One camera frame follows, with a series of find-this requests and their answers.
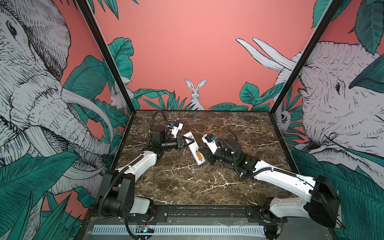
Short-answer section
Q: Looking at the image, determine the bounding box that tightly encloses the white remote control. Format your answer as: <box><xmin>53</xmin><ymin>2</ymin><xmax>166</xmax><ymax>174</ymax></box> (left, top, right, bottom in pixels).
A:
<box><xmin>183</xmin><ymin>132</ymin><xmax>206</xmax><ymax>166</ymax></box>

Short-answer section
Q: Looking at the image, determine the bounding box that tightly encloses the orange battery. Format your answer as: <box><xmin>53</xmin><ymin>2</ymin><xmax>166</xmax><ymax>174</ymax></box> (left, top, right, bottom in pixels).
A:
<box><xmin>196</xmin><ymin>151</ymin><xmax>203</xmax><ymax>161</ymax></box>

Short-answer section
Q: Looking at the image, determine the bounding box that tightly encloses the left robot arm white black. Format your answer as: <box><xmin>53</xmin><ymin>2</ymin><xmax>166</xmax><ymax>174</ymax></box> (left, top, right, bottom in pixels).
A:
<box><xmin>96</xmin><ymin>122</ymin><xmax>195</xmax><ymax>222</ymax></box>

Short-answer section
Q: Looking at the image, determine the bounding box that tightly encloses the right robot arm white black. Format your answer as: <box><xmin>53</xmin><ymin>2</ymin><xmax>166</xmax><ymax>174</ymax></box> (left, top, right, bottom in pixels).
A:
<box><xmin>200</xmin><ymin>134</ymin><xmax>340</xmax><ymax>228</ymax></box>

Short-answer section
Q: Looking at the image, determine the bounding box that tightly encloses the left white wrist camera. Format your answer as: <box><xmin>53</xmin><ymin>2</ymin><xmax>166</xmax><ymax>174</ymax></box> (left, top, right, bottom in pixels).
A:
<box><xmin>170</xmin><ymin>122</ymin><xmax>183</xmax><ymax>138</ymax></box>

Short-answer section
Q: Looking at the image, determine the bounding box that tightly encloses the left black camera cable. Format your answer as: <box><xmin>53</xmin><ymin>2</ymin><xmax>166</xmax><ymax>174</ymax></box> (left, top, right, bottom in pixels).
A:
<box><xmin>149</xmin><ymin>109</ymin><xmax>172</xmax><ymax>130</ymax></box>

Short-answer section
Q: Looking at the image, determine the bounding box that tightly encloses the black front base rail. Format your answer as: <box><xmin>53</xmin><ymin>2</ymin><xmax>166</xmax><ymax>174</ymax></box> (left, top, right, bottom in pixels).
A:
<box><xmin>86</xmin><ymin>204</ymin><xmax>328</xmax><ymax>225</ymax></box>

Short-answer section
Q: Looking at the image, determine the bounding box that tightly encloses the left black frame post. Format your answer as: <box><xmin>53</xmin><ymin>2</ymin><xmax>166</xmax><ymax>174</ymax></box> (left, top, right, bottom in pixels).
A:
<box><xmin>76</xmin><ymin>0</ymin><xmax>136</xmax><ymax>114</ymax></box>

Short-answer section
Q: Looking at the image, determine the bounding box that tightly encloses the black frame post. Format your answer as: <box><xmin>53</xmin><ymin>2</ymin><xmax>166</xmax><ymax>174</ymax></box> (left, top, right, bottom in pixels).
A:
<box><xmin>76</xmin><ymin>0</ymin><xmax>136</xmax><ymax>114</ymax></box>
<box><xmin>269</xmin><ymin>0</ymin><xmax>343</xmax><ymax>116</ymax></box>

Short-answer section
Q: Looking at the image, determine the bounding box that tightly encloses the white slotted cable duct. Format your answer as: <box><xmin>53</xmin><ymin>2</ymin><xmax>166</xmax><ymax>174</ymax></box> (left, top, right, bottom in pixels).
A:
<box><xmin>91</xmin><ymin>225</ymin><xmax>265</xmax><ymax>237</ymax></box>

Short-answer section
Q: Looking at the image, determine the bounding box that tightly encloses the right black frame post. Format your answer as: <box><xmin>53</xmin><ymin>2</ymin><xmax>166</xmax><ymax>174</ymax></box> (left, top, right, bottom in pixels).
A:
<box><xmin>269</xmin><ymin>0</ymin><xmax>343</xmax><ymax>116</ymax></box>

